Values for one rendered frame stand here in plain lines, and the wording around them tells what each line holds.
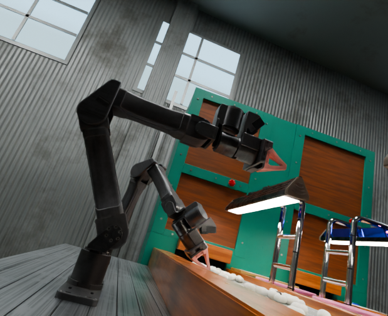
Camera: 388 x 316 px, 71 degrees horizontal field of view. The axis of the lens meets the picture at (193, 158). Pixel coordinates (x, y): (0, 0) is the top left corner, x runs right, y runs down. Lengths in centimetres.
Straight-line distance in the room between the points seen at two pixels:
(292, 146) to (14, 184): 278
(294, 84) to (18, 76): 375
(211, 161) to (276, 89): 285
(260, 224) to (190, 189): 47
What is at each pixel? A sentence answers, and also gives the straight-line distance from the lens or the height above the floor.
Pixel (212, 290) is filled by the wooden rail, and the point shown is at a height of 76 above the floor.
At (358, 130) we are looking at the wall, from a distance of 503.
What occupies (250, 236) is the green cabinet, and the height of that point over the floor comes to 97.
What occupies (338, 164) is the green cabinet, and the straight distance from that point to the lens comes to 212.
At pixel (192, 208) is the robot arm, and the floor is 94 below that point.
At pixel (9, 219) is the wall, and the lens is 341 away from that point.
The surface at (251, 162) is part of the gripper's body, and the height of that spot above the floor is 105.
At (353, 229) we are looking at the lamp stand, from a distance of 133.
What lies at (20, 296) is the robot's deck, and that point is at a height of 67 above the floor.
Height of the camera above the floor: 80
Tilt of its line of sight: 18 degrees up
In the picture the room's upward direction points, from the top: 16 degrees clockwise
